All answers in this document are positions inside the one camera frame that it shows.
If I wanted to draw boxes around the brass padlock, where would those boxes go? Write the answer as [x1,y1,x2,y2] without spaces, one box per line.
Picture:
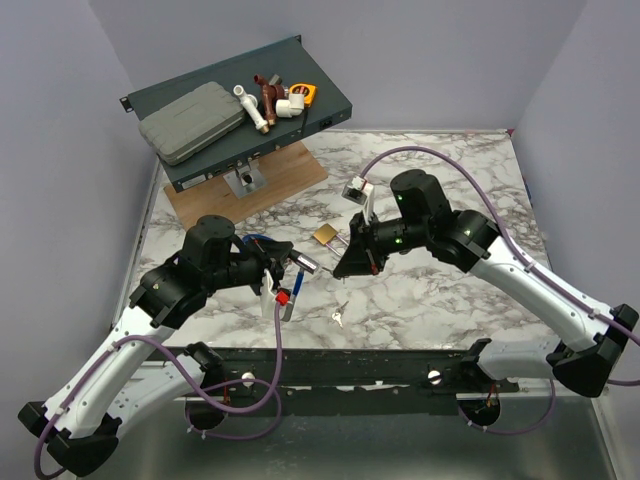
[313,223,348,257]

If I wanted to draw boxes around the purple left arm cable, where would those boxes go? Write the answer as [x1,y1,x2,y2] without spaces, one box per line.
[32,299,294,479]

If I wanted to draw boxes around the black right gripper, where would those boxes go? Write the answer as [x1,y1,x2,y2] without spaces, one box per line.
[333,209,429,277]

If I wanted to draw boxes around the metal shelf stand bracket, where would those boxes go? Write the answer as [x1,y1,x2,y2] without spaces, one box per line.
[223,166,267,198]

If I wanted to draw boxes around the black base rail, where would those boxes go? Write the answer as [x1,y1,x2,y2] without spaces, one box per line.
[144,347,521,416]

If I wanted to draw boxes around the silver keys on table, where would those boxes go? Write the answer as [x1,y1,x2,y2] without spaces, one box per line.
[331,301,348,329]

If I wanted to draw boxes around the white pvc pipe fitting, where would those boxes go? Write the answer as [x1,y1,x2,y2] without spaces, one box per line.
[233,84,269,134]

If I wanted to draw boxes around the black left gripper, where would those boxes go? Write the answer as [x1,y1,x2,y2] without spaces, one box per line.
[205,237,293,300]

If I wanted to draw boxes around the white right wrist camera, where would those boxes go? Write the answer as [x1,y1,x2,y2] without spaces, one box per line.
[342,176,375,225]

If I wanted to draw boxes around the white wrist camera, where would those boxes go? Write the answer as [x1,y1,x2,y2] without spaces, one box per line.
[260,272,295,322]
[342,176,375,225]

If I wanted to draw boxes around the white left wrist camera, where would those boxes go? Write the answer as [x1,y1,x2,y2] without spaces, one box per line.
[260,272,295,322]

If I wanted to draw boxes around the brown pipe valve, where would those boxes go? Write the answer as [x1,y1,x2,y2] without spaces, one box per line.
[253,74,287,126]

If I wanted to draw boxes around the blue cable lock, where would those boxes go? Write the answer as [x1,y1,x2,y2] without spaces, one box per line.
[242,234,320,300]

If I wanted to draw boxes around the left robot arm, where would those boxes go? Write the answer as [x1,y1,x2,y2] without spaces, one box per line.
[18,215,294,479]

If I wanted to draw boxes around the white pvc elbow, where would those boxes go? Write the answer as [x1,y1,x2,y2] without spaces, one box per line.
[275,93,305,118]

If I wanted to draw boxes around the dark teal rack shelf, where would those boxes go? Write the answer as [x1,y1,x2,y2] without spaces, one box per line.
[120,37,352,192]

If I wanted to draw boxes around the grey plastic tool case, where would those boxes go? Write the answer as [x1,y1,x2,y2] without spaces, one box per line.
[138,82,245,166]

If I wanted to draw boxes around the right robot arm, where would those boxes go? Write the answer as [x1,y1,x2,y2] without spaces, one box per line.
[333,169,639,398]

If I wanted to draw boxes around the wooden board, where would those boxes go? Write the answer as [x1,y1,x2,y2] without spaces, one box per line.
[164,142,328,229]

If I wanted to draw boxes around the yellow tape measure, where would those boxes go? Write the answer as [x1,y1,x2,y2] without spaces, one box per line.
[289,82,318,108]

